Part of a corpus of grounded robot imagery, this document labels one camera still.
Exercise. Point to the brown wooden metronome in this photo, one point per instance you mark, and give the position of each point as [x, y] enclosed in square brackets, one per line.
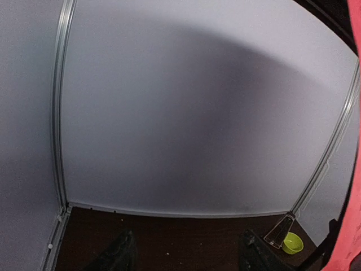
[277, 234]

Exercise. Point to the right aluminium corner post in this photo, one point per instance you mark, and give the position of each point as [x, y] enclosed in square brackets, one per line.
[332, 145]

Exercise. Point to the left aluminium corner post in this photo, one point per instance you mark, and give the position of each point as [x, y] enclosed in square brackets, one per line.
[64, 210]

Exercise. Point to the red sheet music page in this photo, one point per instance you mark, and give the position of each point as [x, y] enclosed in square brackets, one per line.
[347, 246]

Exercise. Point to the yellow-green bowl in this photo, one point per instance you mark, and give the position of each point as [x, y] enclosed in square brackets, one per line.
[292, 244]

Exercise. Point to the aluminium corner post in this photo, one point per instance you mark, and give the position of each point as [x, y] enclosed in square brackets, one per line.
[332, 145]
[64, 210]

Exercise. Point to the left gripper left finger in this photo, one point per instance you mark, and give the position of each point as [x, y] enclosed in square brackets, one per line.
[121, 254]

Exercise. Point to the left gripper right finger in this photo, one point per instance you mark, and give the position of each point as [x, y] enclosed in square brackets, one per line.
[255, 254]

